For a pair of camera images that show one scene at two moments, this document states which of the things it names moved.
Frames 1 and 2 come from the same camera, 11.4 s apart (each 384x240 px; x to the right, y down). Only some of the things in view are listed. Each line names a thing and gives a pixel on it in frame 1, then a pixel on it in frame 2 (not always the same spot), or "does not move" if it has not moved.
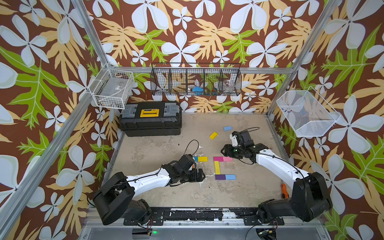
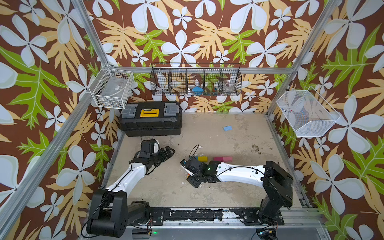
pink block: [227, 159] does not move
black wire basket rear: [218, 79] does not move
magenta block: [218, 158] does not move
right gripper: [227, 151] -> [192, 183]
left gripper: [194, 177] -> [164, 156]
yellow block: [203, 159] does not move
